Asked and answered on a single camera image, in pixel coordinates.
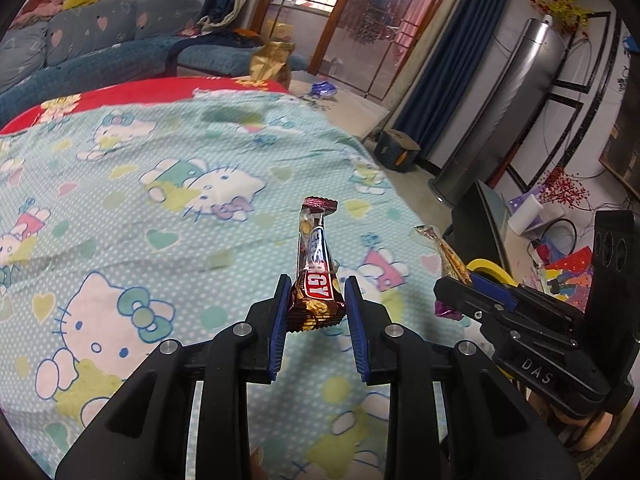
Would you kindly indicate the blue grey sofa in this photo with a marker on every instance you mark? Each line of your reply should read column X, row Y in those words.
column 111, row 42

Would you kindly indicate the blue white wrapper on table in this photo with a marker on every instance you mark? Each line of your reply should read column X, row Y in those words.
column 322, row 90

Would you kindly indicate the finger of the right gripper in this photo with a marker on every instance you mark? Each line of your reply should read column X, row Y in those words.
column 464, row 299
column 495, row 291

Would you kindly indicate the gold purple candy wrapper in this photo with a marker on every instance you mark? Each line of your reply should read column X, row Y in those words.
column 450, row 264

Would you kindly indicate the wooden glass sliding door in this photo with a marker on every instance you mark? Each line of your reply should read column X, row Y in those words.
column 360, row 44

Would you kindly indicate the wall mounted television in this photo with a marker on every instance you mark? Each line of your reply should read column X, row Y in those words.
column 620, row 155

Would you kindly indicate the brown paper bag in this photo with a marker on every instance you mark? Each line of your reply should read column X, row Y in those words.
column 272, row 62

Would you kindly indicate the tall silver air conditioner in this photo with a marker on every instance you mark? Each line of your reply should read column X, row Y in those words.
column 523, row 83

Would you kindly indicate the right blue curtain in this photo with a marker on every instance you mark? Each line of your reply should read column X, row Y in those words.
column 448, row 72

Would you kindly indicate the white paper towel roll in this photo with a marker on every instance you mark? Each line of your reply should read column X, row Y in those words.
column 527, row 214

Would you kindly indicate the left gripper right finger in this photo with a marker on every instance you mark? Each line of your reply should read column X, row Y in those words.
column 453, row 413

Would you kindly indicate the Hello Kitty turquoise blanket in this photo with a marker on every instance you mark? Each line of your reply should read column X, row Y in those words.
column 127, row 225

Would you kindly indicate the colourful diamond painting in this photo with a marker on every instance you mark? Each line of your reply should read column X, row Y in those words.
column 569, row 279

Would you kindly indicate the blue storage stool box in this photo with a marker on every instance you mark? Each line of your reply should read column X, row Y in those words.
column 396, row 151

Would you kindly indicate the left hand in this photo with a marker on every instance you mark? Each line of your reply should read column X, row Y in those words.
column 256, row 458

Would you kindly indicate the coffee table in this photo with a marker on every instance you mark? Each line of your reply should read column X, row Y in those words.
column 355, row 115

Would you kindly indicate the brown energy bar wrapper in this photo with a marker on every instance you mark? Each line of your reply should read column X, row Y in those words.
column 316, row 298

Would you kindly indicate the yellow red artificial flowers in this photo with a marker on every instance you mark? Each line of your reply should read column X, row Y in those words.
column 568, row 17

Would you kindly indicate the right hand painted nails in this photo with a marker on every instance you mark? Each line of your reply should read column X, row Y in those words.
column 578, row 435

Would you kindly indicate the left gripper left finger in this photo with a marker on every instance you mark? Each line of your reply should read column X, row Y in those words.
column 143, row 431

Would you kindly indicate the pile of pink clothes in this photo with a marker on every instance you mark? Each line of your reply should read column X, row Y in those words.
column 35, row 11

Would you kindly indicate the yellow rimmed black trash bin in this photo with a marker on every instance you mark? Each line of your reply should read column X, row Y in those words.
column 492, row 270

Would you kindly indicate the red blanket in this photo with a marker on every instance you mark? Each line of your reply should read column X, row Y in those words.
column 148, row 91

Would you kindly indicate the red berry branch decoration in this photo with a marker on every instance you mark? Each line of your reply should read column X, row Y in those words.
column 562, row 189

